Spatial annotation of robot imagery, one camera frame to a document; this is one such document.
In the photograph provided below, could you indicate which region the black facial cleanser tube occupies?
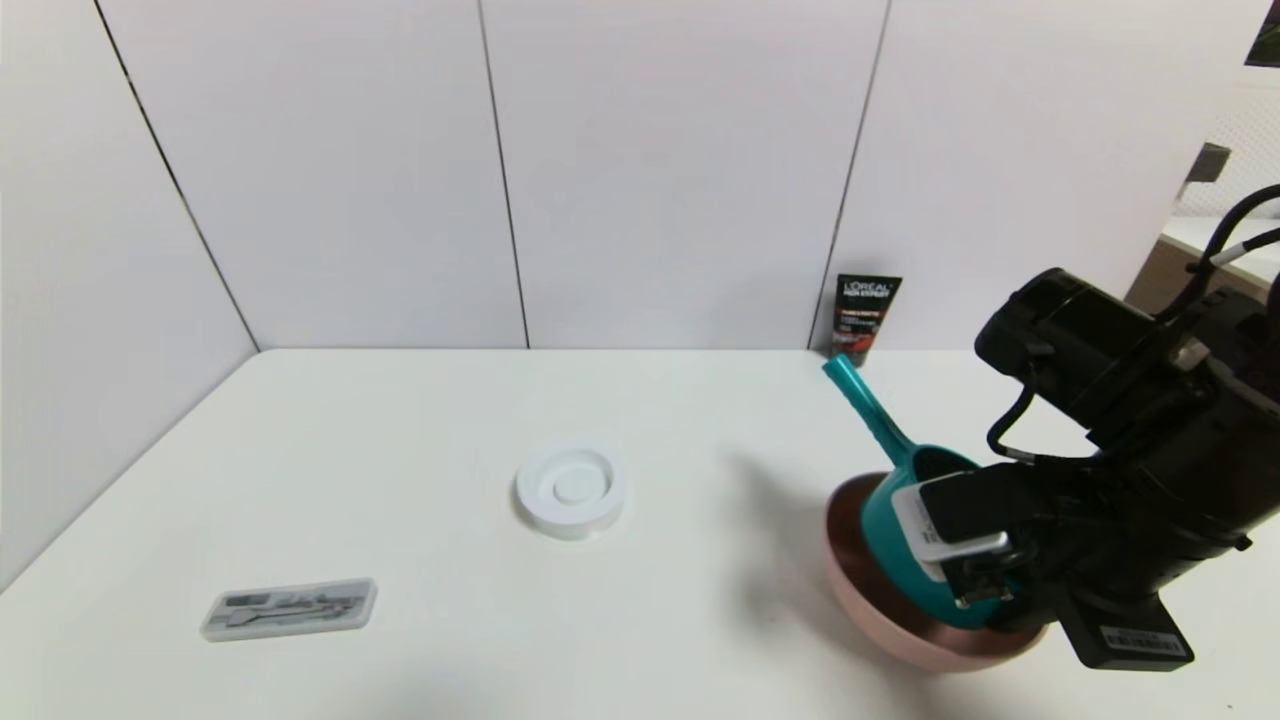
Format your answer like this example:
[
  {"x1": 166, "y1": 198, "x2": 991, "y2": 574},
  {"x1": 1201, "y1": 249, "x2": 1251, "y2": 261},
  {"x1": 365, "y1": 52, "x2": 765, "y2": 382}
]
[{"x1": 830, "y1": 274, "x2": 903, "y2": 367}]

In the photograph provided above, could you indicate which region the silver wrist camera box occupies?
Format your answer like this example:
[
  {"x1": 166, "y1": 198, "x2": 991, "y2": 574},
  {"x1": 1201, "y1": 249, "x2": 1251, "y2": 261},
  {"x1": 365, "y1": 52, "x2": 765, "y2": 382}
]
[{"x1": 890, "y1": 470, "x2": 1013, "y2": 584}]

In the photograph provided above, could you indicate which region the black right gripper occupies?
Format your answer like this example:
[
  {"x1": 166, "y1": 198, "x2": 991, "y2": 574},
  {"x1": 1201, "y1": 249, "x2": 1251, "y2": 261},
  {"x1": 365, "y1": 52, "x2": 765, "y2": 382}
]
[{"x1": 983, "y1": 575, "x2": 1195, "y2": 672}]

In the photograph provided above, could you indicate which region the teal saucepan with handle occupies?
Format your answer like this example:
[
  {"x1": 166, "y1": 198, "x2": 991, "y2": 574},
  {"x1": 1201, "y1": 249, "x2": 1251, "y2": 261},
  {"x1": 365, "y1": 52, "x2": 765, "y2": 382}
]
[{"x1": 822, "y1": 353, "x2": 1021, "y2": 631}]

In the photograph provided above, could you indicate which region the side cabinet with white top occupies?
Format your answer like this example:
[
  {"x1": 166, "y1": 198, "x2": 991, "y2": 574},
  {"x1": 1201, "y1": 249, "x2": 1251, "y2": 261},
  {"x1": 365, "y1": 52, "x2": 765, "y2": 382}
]
[{"x1": 1125, "y1": 215, "x2": 1280, "y2": 311}]

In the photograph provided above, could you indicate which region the short black wrist cable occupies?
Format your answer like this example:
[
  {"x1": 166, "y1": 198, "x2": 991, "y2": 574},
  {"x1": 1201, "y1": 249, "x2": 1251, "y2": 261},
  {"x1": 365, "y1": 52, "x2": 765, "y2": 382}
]
[{"x1": 986, "y1": 385, "x2": 1053, "y2": 463}]

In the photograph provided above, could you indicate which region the pink bowl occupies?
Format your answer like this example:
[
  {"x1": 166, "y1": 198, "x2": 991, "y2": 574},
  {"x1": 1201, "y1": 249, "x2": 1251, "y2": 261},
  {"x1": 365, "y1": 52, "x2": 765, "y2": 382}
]
[{"x1": 824, "y1": 472, "x2": 1049, "y2": 673}]

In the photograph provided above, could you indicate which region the small black wall bracket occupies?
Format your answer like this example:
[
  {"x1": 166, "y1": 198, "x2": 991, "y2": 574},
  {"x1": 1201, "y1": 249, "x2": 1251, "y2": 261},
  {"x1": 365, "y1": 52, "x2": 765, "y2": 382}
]
[{"x1": 1186, "y1": 142, "x2": 1233, "y2": 184}]

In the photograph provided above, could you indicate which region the white round plastic lid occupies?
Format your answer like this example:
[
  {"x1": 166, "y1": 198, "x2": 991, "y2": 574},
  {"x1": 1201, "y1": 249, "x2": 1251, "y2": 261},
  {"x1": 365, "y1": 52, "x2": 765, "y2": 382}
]
[{"x1": 515, "y1": 437, "x2": 628, "y2": 542}]

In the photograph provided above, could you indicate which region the clear plastic tool case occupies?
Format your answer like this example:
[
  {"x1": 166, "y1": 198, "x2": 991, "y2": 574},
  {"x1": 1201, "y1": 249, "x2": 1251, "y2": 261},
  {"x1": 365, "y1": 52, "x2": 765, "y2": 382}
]
[{"x1": 198, "y1": 578, "x2": 378, "y2": 643}]

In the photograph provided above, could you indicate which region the perforated pegboard panel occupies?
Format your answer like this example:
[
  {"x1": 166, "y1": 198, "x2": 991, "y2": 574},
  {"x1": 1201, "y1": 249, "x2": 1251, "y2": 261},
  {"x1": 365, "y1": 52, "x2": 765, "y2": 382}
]
[{"x1": 1178, "y1": 70, "x2": 1280, "y2": 219}]

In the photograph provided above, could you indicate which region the long black arm cable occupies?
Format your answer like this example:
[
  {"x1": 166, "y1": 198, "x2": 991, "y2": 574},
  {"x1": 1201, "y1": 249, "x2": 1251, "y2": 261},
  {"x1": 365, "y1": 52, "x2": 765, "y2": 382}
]
[{"x1": 1170, "y1": 185, "x2": 1280, "y2": 321}]

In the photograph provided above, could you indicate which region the dark framed wall board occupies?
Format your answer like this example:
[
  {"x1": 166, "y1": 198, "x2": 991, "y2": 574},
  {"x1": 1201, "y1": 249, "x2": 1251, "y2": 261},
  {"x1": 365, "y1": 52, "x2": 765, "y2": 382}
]
[{"x1": 1245, "y1": 0, "x2": 1280, "y2": 69}]

